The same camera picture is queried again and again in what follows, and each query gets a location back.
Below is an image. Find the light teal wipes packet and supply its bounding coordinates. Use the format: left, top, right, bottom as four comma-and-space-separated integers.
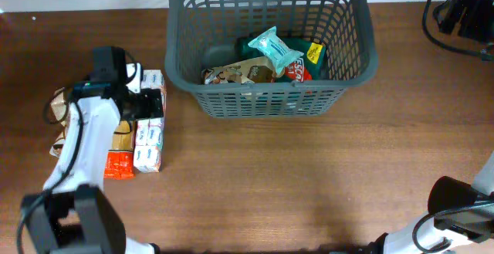
248, 26, 303, 74

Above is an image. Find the grey plastic basket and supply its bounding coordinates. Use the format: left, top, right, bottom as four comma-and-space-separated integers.
165, 0, 378, 118

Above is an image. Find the green Nescafe coffee bag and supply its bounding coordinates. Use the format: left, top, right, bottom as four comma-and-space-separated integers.
235, 37, 326, 83

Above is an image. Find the Kleenex tissue multipack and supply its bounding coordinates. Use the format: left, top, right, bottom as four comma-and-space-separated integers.
134, 69, 167, 173

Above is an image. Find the beige brown snack bag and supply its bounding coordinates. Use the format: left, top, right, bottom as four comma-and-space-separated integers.
46, 87, 70, 157
202, 56, 277, 85

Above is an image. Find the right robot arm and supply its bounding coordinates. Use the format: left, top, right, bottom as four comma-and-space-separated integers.
357, 0, 493, 253

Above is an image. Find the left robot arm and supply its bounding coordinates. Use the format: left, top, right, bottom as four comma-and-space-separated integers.
15, 46, 164, 254

